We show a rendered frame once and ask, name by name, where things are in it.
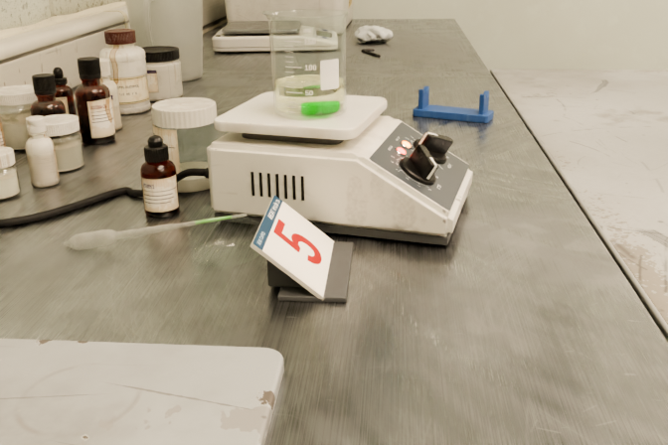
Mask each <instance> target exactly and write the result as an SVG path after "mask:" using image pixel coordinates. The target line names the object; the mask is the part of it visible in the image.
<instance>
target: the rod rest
mask: <svg viewBox="0 0 668 445"><path fill-rule="evenodd" d="M428 98H429V86H424V87H423V89H419V90H418V106H417V107H415V108H414V109H413V116H414V117H424V118H435V119H445V120H455V121H466V122H476V123H488V122H489V121H490V120H491V119H493V115H494V111H493V110H488V104H489V90H485V91H484V92H483V93H481V94H480V97H479V109H474V108H463V107H451V106H440V105H429V104H428Z"/></svg>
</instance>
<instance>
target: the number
mask: <svg viewBox="0 0 668 445"><path fill-rule="evenodd" d="M327 240H328V237H327V236H326V235H324V234H323V233H322V232H321V231H319V230H318V229H317V228H315V227H314V226H313V225H312V224H310V223H309V222H308V221H306V220H305V219H304V218H302V217H301V216H300V215H299V214H297V213H296V212H295V211H293V210H292V209H291V208H290V207H288V206H287V205H286V204H285V203H282V204H281V206H280V209H279V211H278V214H277V216H276V219H275V221H274V223H273V226H272V228H271V231H270V233H269V236H268V238H267V240H266V243H265V245H264V248H263V249H264V250H266V251H267V252H268V253H270V254H271V255H272V256H274V257H275V258H276V259H278V260H279V261H280V262H281V263H283V264H284V265H285V266H287V267H288V268H289V269H291V270H292V271H293V272H295V273H296V274H297V275H299V276H300V277H301V278H302V279H304V280H305V281H306V282H308V283H309V284H310V285H312V286H313V287H314V288H316V289H317V287H318V282H319V278H320V273H321V268H322V263H323V259H324V254H325V249H326V245H327Z"/></svg>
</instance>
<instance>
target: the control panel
mask: <svg viewBox="0 0 668 445"><path fill-rule="evenodd" d="M422 137H423V135H421V134H419V133H418V132H416V131H415V130H413V129H412V128H410V127H409V126H407V125H405V124H404V123H402V122H401V123H400V124H399V125H398V126H397V127H396V129H395V130H394V131H393V132H392V133H391V134H390V135H389V136H388V138H387V139H386V140H385V141H384V142H383V143H382V144H381V146H380V147H379V148H378V149H377V150H376V151H375V152H374V153H373V155H372V156H371V157H370V160H371V161H373V162H374V163H376V164H377V165H379V166H380V167H382V168H383V169H385V170H386V171H388V172H390V173H391V174H393V175H394V176H396V177H397V178H399V179H400V180H402V181H403V182H405V183H407V184H408V185H410V186H411V187H413V188H414V189H416V190H417V191H419V192H420V193H422V194H423V195H425V196H427V197H428V198H430V199H431V200H433V201H434V202H436V203H437V204H439V205H440V206H442V207H443V208H445V209H447V210H449V211H450V210H451V207H452V205H453V202H454V200H455V198H456V195H457V193H458V191H459V188H460V186H461V184H462V181H463V179H464V177H465V174H466V172H467V170H468V167H469V165H468V164H466V163H465V162H463V161H462V160H460V159H458V158H457V157H455V156H454V155H452V154H451V153H449V152H448V151H447V152H446V153H445V156H446V159H447V160H446V162H445V163H444V164H437V163H436V164H437V165H438V168H437V170H436V171H435V173H434V175H435V178H436V181H435V182H434V184H433V185H425V184H422V183H420V182H418V181H416V180H414V179H413V178H411V177H410V176H409V175H408V174H406V173H405V172H404V171H403V169H402V168H401V166H400V161H401V160H402V158H406V157H409V158H410V157H411V155H412V154H413V152H414V151H415V149H416V148H415V146H414V142H415V141H416V140H417V139H422ZM403 141H407V142H409V143H410V144H411V147H407V146H406V145H404V144H403ZM398 148H403V149H404V150H405V151H406V154H403V153H401V152H399V151H398Z"/></svg>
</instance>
